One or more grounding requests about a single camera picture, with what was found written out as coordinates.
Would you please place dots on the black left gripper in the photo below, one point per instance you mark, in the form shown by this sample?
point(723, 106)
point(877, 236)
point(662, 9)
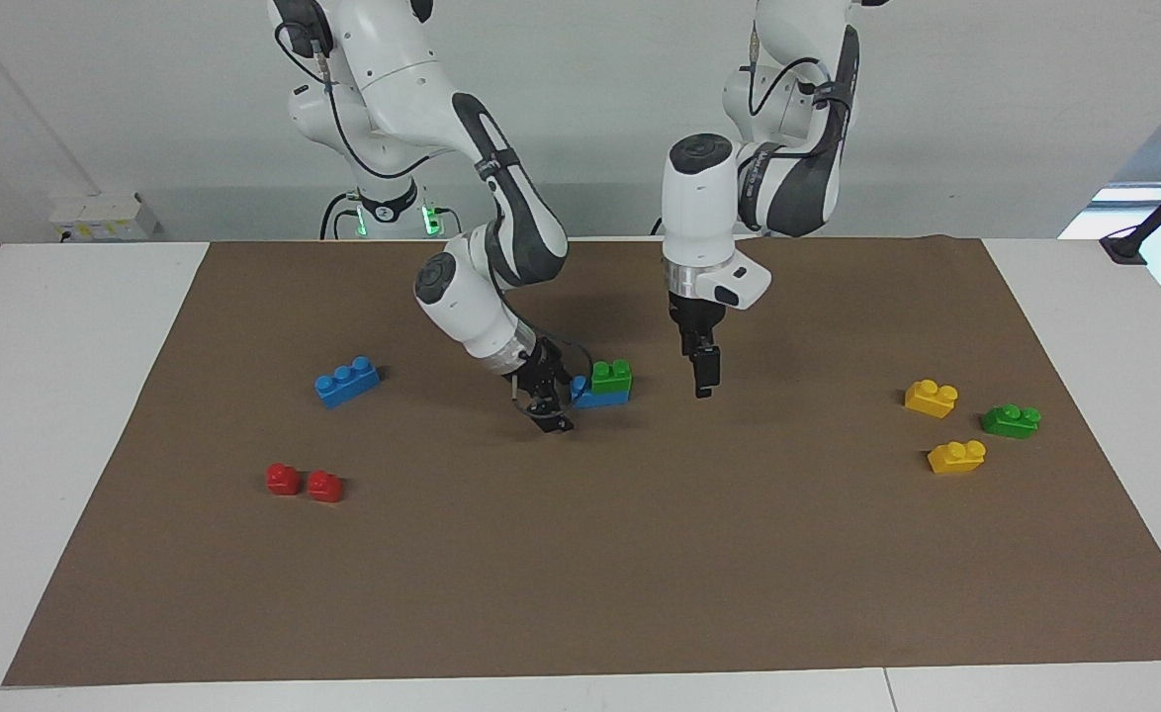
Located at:
point(694, 318)

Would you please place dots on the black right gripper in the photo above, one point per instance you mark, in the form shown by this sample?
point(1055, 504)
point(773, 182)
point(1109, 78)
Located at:
point(539, 368)

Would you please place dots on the blue three-stud toy brick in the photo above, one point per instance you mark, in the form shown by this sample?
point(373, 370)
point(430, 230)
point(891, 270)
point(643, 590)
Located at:
point(605, 399)
point(347, 383)

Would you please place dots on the green two-stud toy brick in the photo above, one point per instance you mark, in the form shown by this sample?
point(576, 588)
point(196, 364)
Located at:
point(1012, 421)
point(611, 377)

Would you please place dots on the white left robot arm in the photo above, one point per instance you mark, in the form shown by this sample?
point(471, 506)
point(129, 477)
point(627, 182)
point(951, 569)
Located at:
point(699, 218)

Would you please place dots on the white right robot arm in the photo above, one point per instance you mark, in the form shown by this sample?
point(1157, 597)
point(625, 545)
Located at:
point(472, 307)

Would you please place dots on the brown table mat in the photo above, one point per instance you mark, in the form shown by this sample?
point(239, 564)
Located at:
point(640, 554)

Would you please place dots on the yellow two-stud toy brick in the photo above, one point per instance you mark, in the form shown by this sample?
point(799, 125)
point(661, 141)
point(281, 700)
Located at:
point(932, 399)
point(956, 457)

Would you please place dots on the red one-stud toy brick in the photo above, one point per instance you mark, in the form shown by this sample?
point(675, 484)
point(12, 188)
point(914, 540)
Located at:
point(324, 487)
point(283, 480)

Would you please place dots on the white power strip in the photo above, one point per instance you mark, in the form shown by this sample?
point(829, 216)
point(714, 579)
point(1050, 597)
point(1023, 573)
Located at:
point(106, 218)

